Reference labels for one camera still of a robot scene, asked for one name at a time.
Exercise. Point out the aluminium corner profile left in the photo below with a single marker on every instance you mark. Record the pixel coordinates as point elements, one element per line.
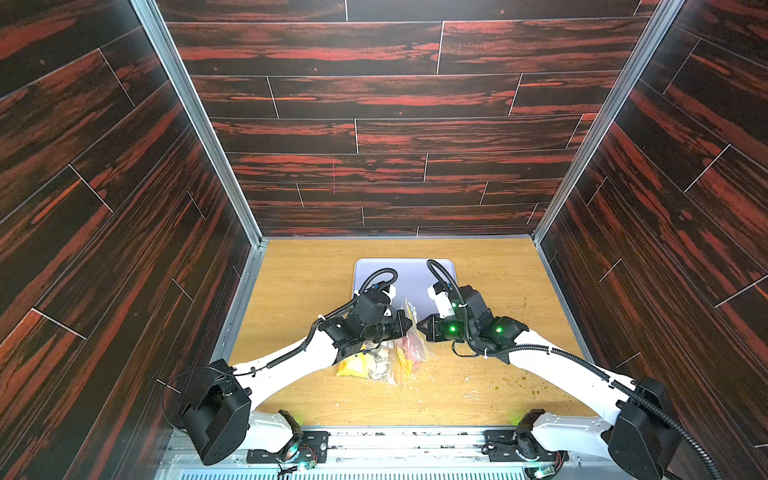
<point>160,38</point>

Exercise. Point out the aluminium corner profile right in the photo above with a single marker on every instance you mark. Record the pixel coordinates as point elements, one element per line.
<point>658,25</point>

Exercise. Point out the ziploc bag with yellow cookies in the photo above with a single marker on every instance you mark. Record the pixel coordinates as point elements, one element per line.
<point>374,365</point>

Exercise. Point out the ziploc bag with pink cookies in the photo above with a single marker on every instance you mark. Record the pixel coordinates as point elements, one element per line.
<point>411,351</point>

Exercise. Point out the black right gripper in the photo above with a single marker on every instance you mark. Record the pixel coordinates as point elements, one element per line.
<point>432,327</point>

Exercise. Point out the aluminium corner profile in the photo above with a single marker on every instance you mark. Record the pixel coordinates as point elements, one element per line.
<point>658,25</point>
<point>160,38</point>

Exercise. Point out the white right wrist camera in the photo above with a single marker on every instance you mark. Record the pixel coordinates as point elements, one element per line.
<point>440,295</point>

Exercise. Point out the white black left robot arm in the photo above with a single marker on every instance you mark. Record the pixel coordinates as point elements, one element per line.
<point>217,403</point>

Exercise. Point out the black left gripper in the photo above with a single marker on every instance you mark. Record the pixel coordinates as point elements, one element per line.
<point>395,317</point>

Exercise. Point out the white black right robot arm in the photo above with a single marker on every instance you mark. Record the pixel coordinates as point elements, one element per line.
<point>630,425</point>

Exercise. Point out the lavender plastic tray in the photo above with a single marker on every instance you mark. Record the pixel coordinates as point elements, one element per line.
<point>414,280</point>

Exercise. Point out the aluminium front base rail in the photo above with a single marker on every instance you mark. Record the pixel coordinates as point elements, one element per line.
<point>389,452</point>

